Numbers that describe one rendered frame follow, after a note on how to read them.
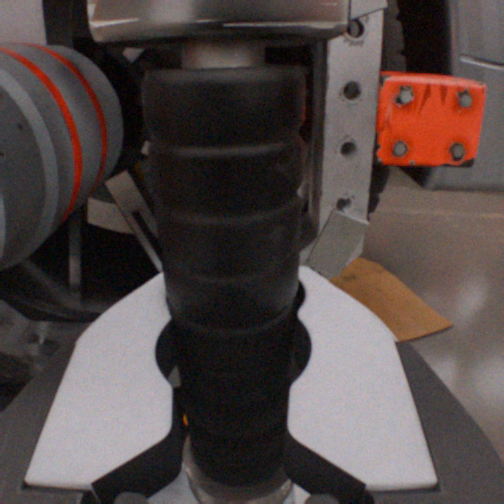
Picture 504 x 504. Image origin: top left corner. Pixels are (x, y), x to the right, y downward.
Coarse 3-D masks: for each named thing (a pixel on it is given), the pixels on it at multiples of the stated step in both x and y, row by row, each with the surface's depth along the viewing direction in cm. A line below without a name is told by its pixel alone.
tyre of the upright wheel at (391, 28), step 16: (384, 16) 32; (384, 32) 32; (400, 32) 33; (384, 48) 33; (400, 48) 33; (384, 64) 34; (400, 64) 34; (384, 176) 39; (304, 208) 41; (368, 208) 41; (16, 304) 47; (48, 320) 48; (64, 320) 48
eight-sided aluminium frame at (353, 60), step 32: (352, 0) 24; (384, 0) 24; (352, 32) 29; (320, 64) 30; (352, 64) 26; (320, 96) 31; (352, 96) 29; (320, 128) 30; (352, 128) 29; (320, 160) 31; (352, 160) 30; (320, 192) 31; (352, 192) 31; (320, 224) 32; (352, 224) 32; (320, 256) 33; (352, 256) 34; (0, 320) 43; (32, 320) 45; (0, 352) 39; (32, 352) 40
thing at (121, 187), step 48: (96, 48) 35; (288, 48) 51; (144, 144) 40; (144, 192) 43; (48, 240) 57; (96, 240) 63; (144, 240) 45; (0, 288) 45; (48, 288) 49; (96, 288) 52
